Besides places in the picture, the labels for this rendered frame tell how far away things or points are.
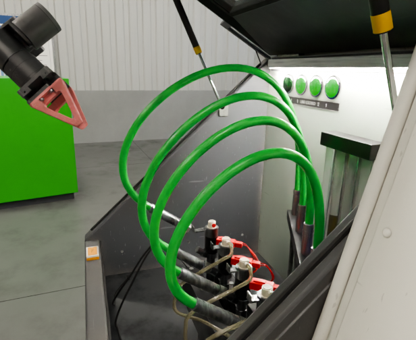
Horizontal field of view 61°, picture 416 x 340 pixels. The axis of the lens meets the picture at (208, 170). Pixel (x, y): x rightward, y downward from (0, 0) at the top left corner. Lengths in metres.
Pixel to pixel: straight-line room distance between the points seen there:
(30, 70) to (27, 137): 3.27
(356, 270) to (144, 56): 7.00
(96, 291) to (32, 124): 3.21
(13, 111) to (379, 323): 3.74
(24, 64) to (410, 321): 0.64
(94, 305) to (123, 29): 6.66
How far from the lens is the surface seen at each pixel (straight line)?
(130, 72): 7.24
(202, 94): 7.62
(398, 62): 0.67
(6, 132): 3.93
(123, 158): 0.64
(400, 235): 0.37
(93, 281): 0.86
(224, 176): 0.43
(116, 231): 1.04
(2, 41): 0.71
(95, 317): 0.76
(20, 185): 4.05
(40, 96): 0.65
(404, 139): 0.39
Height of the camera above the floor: 1.41
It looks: 16 degrees down
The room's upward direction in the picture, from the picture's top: 1 degrees clockwise
